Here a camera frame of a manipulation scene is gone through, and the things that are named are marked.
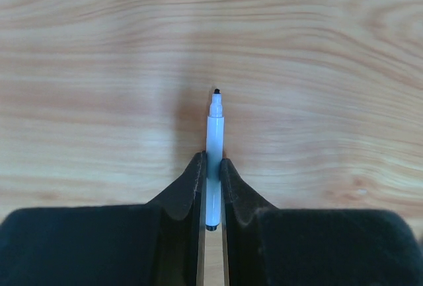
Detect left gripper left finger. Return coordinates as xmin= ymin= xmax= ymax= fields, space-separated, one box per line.
xmin=1 ymin=153 xmax=206 ymax=285

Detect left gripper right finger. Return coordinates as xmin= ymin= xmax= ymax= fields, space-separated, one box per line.
xmin=220 ymin=159 xmax=422 ymax=285

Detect white thin pen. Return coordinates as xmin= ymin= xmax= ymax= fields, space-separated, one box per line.
xmin=205 ymin=89 xmax=225 ymax=232

